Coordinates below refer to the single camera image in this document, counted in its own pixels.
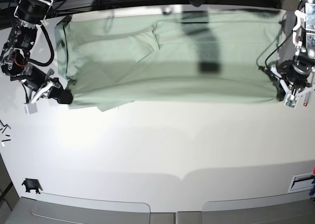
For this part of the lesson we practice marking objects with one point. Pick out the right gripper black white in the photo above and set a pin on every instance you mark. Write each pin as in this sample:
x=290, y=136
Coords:
x=42, y=85

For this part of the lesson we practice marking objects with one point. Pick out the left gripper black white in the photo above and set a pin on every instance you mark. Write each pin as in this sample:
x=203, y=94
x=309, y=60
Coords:
x=291, y=77

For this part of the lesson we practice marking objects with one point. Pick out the light green T-shirt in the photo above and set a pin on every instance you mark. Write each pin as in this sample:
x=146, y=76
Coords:
x=178, y=57

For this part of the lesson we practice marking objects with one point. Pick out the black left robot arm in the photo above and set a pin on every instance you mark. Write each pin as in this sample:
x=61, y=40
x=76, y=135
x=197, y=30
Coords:
x=302, y=36

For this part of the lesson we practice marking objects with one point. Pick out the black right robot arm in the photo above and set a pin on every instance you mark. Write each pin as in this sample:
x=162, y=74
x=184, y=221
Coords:
x=15, y=58

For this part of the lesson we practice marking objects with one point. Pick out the black and white bit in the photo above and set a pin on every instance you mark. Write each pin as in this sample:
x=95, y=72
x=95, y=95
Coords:
x=3, y=142

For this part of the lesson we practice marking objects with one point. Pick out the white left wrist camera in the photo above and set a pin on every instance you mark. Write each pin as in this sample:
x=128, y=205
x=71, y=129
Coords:
x=291, y=101

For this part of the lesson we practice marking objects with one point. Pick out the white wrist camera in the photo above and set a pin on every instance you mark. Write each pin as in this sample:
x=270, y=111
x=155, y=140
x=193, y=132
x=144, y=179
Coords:
x=30, y=108
x=291, y=101

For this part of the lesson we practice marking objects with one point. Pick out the clear handled screwdriver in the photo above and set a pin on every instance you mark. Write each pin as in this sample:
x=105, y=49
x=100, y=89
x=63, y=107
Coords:
x=306, y=99

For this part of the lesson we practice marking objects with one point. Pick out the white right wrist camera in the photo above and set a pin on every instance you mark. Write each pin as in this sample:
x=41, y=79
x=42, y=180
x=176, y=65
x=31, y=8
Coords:
x=30, y=108

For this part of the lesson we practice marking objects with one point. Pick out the black clamp bracket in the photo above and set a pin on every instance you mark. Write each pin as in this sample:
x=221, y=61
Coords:
x=32, y=184

